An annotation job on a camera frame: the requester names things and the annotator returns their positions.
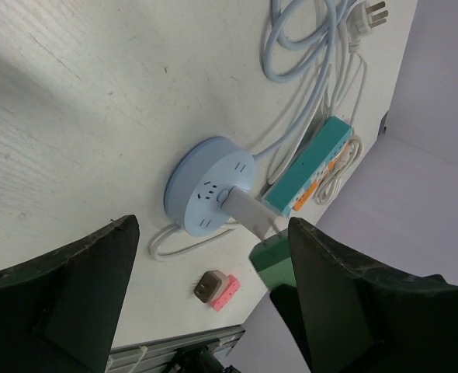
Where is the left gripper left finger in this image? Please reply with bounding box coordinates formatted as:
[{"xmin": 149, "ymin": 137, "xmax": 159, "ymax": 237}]
[{"xmin": 0, "ymin": 215, "xmax": 140, "ymax": 372}]

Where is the light blue power cord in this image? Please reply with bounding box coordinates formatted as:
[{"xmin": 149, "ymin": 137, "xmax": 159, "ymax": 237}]
[{"xmin": 252, "ymin": 0, "xmax": 360, "ymax": 164}]

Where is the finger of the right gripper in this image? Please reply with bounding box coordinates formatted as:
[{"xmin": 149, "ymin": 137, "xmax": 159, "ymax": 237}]
[{"xmin": 270, "ymin": 284, "xmax": 312, "ymax": 371}]

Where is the teal power strip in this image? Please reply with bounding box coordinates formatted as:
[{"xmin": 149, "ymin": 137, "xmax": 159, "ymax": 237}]
[{"xmin": 264, "ymin": 117, "xmax": 352, "ymax": 216}]

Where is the green charger plug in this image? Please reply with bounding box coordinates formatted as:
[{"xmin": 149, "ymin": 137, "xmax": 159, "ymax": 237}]
[{"xmin": 249, "ymin": 229, "xmax": 297, "ymax": 291}]

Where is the white cord of orange strip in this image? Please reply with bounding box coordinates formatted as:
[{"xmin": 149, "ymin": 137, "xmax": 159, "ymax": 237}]
[{"xmin": 314, "ymin": 134, "xmax": 364, "ymax": 207}]

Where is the round light blue power strip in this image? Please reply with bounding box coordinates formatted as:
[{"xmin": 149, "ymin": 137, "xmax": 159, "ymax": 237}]
[{"xmin": 163, "ymin": 137, "xmax": 257, "ymax": 237}]

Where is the orange power strip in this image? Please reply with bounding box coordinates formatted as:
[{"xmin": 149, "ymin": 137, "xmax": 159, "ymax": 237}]
[{"xmin": 292, "ymin": 146, "xmax": 349, "ymax": 211}]

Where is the brown charger plug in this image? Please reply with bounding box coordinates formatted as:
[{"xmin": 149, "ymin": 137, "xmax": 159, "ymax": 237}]
[{"xmin": 193, "ymin": 270, "xmax": 228, "ymax": 304}]

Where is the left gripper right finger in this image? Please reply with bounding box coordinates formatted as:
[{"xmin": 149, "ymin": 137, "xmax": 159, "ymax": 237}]
[{"xmin": 288, "ymin": 218, "xmax": 458, "ymax": 372}]

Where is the aluminium table frame rail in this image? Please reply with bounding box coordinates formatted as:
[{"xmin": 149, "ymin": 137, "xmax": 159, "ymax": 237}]
[{"xmin": 105, "ymin": 325, "xmax": 245, "ymax": 372}]

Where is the pink flat plug adapter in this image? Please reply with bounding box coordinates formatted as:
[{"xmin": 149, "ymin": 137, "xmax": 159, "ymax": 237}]
[{"xmin": 210, "ymin": 275, "xmax": 241, "ymax": 312}]

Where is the white charger plug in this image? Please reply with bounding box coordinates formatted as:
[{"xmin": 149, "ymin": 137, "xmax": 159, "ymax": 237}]
[{"xmin": 221, "ymin": 186, "xmax": 289, "ymax": 241}]

